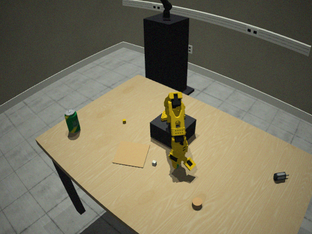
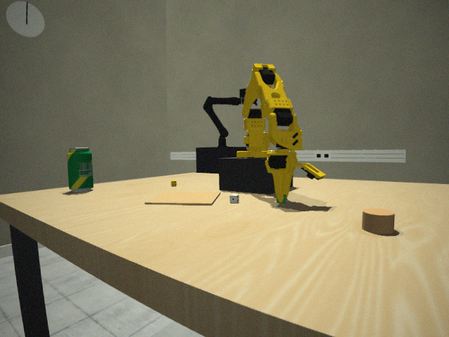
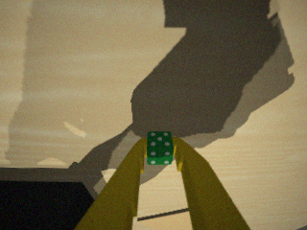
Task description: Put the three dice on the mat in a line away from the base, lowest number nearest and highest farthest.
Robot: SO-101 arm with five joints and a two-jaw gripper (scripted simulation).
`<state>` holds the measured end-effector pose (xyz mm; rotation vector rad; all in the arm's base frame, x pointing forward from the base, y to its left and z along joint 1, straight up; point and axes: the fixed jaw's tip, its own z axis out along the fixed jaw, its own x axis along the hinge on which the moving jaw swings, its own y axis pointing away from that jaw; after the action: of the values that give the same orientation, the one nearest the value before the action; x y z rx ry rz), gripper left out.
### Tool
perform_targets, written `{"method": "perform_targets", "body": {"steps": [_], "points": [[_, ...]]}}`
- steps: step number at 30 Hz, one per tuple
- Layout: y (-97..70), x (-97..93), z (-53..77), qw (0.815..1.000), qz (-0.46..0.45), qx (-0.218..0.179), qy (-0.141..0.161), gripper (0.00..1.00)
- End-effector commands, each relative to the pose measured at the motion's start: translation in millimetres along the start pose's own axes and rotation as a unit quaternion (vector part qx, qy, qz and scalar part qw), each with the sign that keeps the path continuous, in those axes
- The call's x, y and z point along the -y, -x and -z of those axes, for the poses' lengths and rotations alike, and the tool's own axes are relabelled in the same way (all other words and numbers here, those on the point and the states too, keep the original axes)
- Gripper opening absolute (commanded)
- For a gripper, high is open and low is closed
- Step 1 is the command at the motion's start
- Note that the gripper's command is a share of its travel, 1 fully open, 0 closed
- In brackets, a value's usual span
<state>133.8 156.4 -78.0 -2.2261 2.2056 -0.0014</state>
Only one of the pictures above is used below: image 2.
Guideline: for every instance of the brown cylinder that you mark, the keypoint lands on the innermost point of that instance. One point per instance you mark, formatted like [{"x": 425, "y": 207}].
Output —
[{"x": 378, "y": 221}]

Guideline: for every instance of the tan flat mat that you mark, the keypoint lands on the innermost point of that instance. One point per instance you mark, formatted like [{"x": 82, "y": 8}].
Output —
[{"x": 185, "y": 198}]

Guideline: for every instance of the green drink can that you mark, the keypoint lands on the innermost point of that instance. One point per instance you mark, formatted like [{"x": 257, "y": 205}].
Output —
[{"x": 80, "y": 169}]

